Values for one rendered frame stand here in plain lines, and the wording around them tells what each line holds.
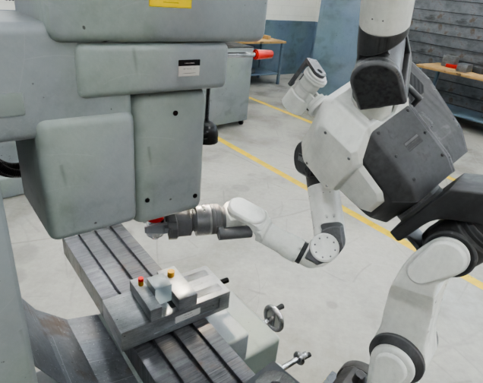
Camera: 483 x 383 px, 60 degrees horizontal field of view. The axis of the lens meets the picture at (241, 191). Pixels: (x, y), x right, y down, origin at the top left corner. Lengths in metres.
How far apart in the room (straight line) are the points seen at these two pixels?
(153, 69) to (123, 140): 0.15
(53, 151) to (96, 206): 0.15
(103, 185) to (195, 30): 0.37
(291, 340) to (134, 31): 2.11
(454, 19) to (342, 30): 2.53
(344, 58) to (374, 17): 6.18
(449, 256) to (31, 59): 0.89
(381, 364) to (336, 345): 1.47
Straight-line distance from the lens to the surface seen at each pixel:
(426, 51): 9.03
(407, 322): 1.16
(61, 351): 1.27
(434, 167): 0.99
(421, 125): 1.01
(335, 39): 7.02
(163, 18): 0.86
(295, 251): 1.15
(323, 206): 1.18
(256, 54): 1.03
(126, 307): 1.27
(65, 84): 0.83
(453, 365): 2.85
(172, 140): 0.96
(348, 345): 2.69
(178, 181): 1.01
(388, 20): 0.80
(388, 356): 1.18
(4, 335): 0.88
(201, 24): 0.90
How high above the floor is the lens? 1.85
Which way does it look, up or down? 26 degrees down
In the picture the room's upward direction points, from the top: 6 degrees clockwise
